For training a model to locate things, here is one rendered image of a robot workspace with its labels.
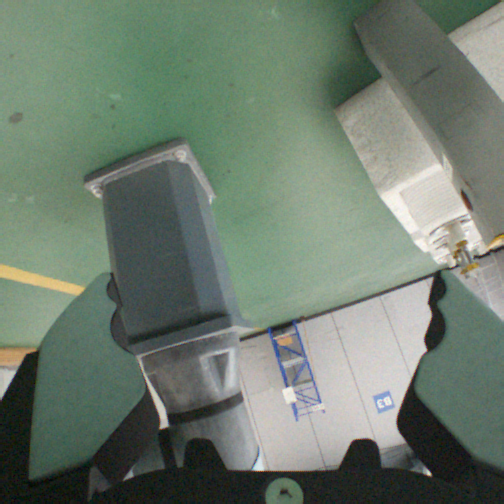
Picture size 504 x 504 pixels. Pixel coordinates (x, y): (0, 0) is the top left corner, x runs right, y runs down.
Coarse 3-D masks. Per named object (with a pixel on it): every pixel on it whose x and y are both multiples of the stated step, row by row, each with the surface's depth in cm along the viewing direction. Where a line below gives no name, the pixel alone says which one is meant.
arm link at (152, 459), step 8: (152, 440) 34; (152, 448) 33; (160, 448) 33; (144, 456) 32; (152, 456) 32; (160, 456) 32; (136, 464) 31; (144, 464) 31; (152, 464) 32; (160, 464) 32; (136, 472) 30; (144, 472) 31
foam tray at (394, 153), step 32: (480, 32) 34; (480, 64) 34; (352, 96) 45; (384, 96) 42; (352, 128) 44; (384, 128) 41; (416, 128) 39; (384, 160) 41; (416, 160) 38; (384, 192) 41; (416, 224) 69
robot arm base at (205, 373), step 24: (216, 336) 38; (144, 360) 38; (168, 360) 36; (192, 360) 36; (216, 360) 38; (168, 384) 36; (192, 384) 36; (216, 384) 37; (168, 408) 37; (192, 408) 35; (216, 408) 36
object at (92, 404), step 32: (96, 288) 10; (64, 320) 8; (96, 320) 8; (64, 352) 7; (96, 352) 7; (128, 352) 7; (64, 384) 6; (96, 384) 6; (128, 384) 6; (32, 416) 5; (64, 416) 5; (96, 416) 6; (128, 416) 6; (32, 448) 5; (64, 448) 5; (96, 448) 5; (128, 448) 6; (32, 480) 4
